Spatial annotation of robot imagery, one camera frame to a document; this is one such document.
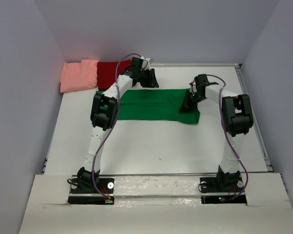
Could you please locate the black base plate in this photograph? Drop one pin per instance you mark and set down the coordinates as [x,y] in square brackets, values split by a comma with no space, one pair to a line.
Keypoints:
[80,194]
[211,193]

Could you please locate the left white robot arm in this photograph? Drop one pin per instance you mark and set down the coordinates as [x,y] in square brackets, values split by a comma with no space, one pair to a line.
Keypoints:
[104,114]

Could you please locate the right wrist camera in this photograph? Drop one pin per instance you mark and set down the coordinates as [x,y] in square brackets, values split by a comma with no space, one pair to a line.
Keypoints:
[193,89]

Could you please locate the folded red t shirt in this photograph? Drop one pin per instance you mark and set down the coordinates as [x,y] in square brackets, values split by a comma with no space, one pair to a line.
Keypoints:
[105,74]

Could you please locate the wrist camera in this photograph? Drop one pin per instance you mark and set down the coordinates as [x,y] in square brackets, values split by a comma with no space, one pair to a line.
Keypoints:
[146,62]
[193,89]

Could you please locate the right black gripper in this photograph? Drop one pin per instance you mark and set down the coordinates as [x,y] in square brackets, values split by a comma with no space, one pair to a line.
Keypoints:
[187,106]

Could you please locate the folded pink t shirt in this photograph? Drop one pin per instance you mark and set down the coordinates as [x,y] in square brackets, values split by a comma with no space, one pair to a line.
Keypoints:
[78,76]

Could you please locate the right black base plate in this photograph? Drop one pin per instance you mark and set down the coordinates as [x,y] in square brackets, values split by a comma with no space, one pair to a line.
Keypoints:
[211,193]

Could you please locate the green t shirt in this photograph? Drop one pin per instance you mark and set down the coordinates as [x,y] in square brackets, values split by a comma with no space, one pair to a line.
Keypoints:
[155,105]

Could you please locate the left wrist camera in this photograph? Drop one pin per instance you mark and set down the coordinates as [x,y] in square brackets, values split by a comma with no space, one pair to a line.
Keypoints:
[146,62]

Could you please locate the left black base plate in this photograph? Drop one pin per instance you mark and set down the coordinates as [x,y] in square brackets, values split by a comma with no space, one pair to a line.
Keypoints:
[80,194]

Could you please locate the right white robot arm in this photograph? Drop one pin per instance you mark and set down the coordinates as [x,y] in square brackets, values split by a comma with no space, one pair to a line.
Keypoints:
[236,121]

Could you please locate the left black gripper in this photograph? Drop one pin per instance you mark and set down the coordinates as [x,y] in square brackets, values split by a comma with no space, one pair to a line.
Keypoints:
[152,82]

